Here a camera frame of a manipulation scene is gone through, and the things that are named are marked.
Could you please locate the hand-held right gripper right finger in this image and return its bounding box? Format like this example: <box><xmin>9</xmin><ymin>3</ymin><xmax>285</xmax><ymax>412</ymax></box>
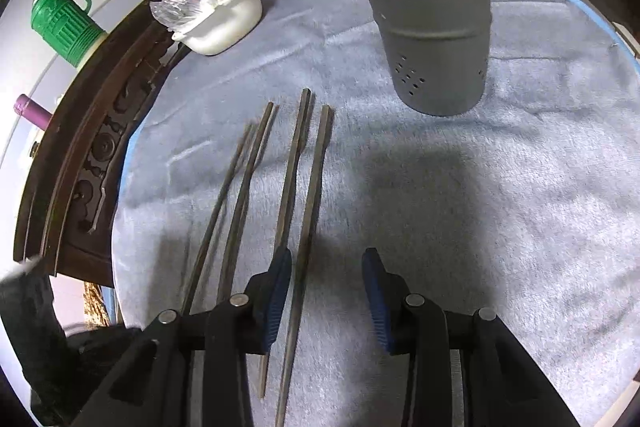
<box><xmin>362</xmin><ymin>248</ymin><xmax>581</xmax><ymax>427</ymax></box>

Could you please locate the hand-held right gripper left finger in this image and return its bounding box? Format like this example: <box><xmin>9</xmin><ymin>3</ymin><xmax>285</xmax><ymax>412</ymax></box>
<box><xmin>75</xmin><ymin>247</ymin><xmax>293</xmax><ymax>427</ymax></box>

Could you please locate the dark wooden chopstick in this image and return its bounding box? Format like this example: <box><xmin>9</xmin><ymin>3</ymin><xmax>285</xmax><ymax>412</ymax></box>
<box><xmin>274</xmin><ymin>104</ymin><xmax>335</xmax><ymax>427</ymax></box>
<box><xmin>216</xmin><ymin>102</ymin><xmax>278</xmax><ymax>305</ymax></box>
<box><xmin>181</xmin><ymin>123</ymin><xmax>253</xmax><ymax>315</ymax></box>
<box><xmin>257</xmin><ymin>88</ymin><xmax>316</xmax><ymax>400</ymax></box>

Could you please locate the grey metal utensil holder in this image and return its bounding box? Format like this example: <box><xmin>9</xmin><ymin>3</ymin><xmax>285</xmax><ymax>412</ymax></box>
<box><xmin>352</xmin><ymin>0</ymin><xmax>495</xmax><ymax>116</ymax></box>

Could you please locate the person's left forearm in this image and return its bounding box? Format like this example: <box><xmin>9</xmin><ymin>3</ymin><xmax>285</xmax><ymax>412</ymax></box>
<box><xmin>0</xmin><ymin>257</ymin><xmax>146</xmax><ymax>427</ymax></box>

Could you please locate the grey fleece tablecloth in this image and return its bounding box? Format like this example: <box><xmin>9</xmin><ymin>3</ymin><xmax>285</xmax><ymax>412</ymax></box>
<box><xmin>111</xmin><ymin>0</ymin><xmax>640</xmax><ymax>427</ymax></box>

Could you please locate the dark carved wooden sideboard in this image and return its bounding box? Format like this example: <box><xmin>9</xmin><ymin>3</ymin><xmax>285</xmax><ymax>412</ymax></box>
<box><xmin>12</xmin><ymin>0</ymin><xmax>261</xmax><ymax>278</ymax></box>

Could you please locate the purple bottle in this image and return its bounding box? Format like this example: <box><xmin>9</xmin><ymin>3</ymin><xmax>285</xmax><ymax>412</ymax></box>
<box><xmin>13</xmin><ymin>94</ymin><xmax>53</xmax><ymax>130</ymax></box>

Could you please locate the green thermos flask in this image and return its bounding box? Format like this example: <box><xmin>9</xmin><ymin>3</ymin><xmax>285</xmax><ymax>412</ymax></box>
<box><xmin>31</xmin><ymin>0</ymin><xmax>108</xmax><ymax>68</ymax></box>

